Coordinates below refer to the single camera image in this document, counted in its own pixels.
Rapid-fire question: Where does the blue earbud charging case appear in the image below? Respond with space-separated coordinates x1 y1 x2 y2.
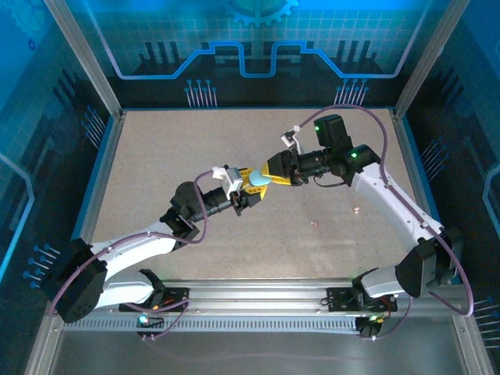
248 169 273 188

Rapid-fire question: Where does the blue table edge strip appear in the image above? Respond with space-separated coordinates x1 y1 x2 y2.
65 115 117 261
400 115 462 285

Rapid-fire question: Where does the thin black right gripper wire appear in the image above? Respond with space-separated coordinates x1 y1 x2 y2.
311 174 349 189

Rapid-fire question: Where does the aluminium side rail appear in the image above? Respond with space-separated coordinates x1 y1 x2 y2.
390 109 494 375
23 111 125 375

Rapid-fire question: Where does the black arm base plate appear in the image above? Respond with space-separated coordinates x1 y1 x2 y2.
326 287 399 313
119 287 192 313

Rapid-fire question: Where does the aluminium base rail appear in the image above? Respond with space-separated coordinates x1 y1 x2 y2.
162 277 364 313

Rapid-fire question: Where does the grey slotted cable duct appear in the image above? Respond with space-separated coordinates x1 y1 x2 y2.
77 314 366 334

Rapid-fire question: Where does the aluminium frame post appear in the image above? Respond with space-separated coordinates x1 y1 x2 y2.
43 0 125 118
393 0 468 118

